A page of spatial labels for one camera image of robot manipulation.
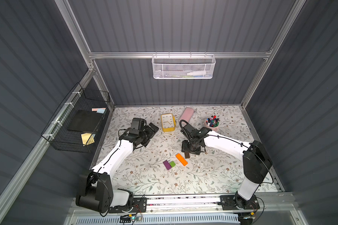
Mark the black wire wall basket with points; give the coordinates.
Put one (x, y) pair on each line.
(80, 98)

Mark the orange building block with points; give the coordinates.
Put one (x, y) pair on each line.
(181, 159)

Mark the purple building block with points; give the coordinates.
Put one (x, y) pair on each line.
(167, 165)

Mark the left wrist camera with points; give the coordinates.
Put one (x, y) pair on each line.
(138, 124)

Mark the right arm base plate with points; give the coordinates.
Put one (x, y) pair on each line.
(236, 202)

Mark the black notebook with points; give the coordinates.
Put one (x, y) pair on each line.
(85, 121)

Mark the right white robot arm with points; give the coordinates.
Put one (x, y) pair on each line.
(256, 164)

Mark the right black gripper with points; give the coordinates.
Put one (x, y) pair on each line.
(191, 145)

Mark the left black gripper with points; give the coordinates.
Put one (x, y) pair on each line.
(149, 133)

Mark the pink pen cup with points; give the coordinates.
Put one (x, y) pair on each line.
(207, 124)

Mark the pink pencil case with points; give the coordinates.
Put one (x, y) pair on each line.
(187, 114)

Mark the white marker in basket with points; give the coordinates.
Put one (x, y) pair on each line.
(197, 73)

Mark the pastel sticky notes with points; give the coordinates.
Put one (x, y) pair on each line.
(99, 110)

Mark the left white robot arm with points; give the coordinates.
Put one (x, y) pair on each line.
(95, 190)

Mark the green building block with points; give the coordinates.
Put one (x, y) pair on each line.
(172, 164)

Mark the floral table mat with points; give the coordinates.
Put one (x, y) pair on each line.
(144, 173)

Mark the yellow sticky notes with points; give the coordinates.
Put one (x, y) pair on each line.
(87, 138)

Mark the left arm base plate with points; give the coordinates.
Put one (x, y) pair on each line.
(134, 205)

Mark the white wire mesh basket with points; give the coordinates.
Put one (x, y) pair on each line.
(176, 66)

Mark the small green circuit board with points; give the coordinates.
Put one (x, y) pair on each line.
(130, 219)

